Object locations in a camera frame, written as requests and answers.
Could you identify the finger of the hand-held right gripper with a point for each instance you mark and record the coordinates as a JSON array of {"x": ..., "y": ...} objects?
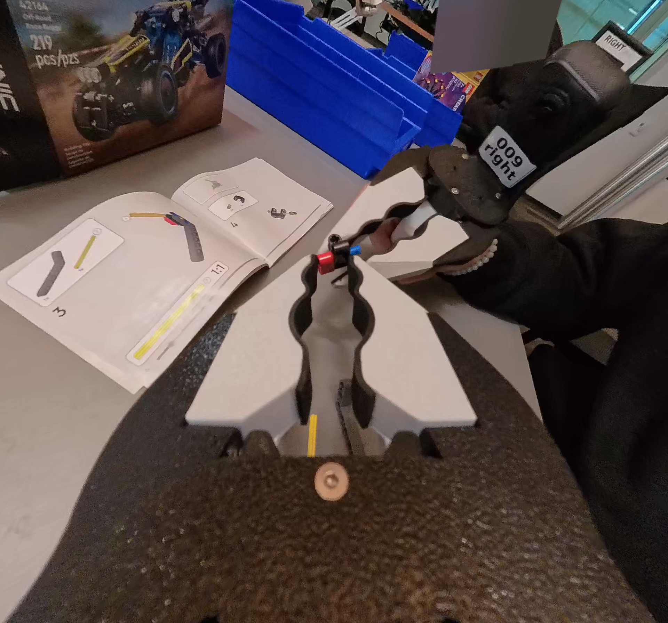
[
  {"x": 428, "y": 247},
  {"x": 370, "y": 200}
]

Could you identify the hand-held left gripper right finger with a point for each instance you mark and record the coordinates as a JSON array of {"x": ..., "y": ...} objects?
[{"x": 412, "y": 367}]

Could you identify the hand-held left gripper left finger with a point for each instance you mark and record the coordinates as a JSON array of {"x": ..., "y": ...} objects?
[{"x": 245, "y": 367}]

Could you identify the red and black lego assembly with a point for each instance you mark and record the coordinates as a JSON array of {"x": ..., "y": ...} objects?
[{"x": 326, "y": 263}]

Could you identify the person's right forearm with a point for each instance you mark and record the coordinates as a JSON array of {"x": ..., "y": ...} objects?
[{"x": 563, "y": 273}]

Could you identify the yellow lego axle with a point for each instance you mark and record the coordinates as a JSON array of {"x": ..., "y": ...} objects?
[{"x": 312, "y": 435}]

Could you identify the colourful purple lego box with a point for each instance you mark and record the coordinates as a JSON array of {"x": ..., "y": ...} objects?
[{"x": 454, "y": 88}]

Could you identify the lego instruction booklet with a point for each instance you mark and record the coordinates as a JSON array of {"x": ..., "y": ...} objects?
[{"x": 156, "y": 268}]

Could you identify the lego set box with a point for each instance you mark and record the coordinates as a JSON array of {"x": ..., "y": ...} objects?
[{"x": 125, "y": 60}]

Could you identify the person's right hand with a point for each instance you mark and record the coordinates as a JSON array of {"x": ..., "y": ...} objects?
[{"x": 385, "y": 241}]

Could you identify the small blue plastic bin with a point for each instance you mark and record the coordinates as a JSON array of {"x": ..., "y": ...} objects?
[{"x": 433, "y": 112}]

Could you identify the large blue plastic bin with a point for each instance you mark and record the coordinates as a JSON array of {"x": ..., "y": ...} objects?
[{"x": 313, "y": 80}]

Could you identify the metal table leg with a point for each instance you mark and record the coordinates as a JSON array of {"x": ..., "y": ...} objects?
[{"x": 616, "y": 182}]

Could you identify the white label sign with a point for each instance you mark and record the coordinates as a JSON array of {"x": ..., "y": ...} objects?
[{"x": 623, "y": 47}]

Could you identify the person's black clothing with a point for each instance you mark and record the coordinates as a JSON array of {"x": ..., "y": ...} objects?
[{"x": 605, "y": 451}]

